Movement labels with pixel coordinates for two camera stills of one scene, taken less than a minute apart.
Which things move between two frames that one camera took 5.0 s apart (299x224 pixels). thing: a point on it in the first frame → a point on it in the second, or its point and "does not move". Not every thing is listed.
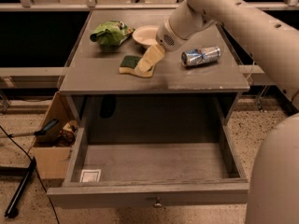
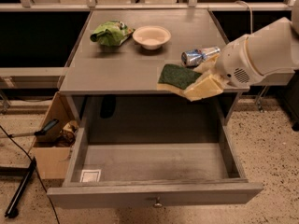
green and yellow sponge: [128, 64] → [176, 78]
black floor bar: [12, 208] does not move
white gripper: [165, 37] → [234, 61]
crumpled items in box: [67, 133] does not move
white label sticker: [88, 175] does not move
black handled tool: [48, 127] does not move
